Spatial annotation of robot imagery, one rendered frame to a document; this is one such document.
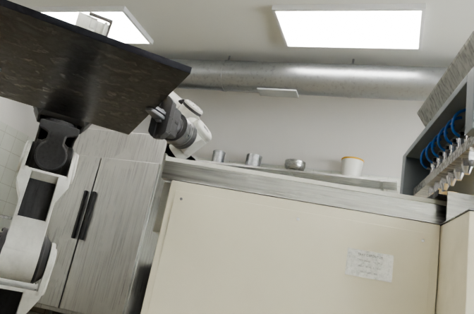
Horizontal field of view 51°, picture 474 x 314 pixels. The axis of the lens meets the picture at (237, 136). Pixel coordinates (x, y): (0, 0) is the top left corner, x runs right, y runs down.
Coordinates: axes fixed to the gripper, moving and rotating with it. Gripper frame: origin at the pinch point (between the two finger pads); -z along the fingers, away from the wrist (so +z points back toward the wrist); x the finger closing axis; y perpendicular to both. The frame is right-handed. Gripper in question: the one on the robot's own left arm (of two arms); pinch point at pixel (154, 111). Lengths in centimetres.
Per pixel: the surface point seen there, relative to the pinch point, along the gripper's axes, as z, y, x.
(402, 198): 24, 62, -11
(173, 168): 8.5, 4.5, -13.0
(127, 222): 317, -215, 11
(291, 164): 391, -79, 106
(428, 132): 47, 67, 16
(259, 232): 14.3, 29.5, -25.9
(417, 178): 73, 63, 8
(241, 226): 13.1, 25.0, -25.1
